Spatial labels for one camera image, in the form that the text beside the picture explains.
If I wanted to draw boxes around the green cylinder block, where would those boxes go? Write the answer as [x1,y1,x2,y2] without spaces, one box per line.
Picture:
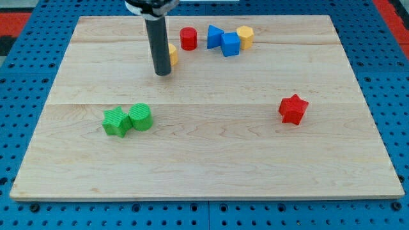
[128,103,153,131]

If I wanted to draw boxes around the light wooden board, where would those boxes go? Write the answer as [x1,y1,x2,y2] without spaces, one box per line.
[10,15,405,202]

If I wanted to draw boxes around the red cylinder block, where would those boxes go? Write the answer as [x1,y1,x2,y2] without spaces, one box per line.
[180,27,197,51]

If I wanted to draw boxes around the red star block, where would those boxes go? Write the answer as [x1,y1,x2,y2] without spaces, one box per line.
[279,94,309,125]

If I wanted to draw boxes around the blue cube block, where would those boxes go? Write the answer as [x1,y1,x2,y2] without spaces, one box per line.
[220,32,240,57]

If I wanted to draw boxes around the blue triangle block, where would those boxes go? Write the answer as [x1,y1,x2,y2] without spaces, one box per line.
[207,24,224,49]

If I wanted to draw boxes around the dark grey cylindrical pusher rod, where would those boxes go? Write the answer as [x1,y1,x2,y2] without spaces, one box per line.
[145,17,171,76]

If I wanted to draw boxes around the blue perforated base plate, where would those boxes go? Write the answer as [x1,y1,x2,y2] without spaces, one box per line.
[1,0,408,229]

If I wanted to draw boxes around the yellow hexagon block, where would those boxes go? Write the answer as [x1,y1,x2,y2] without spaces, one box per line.
[236,26,254,50]

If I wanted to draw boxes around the yellow block behind rod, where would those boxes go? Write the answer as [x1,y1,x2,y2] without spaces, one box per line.
[168,43,178,66]

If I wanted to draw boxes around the green star block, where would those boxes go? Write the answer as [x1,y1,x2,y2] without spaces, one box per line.
[102,106,132,138]

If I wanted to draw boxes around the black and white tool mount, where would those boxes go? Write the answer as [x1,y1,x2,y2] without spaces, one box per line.
[125,0,180,20]

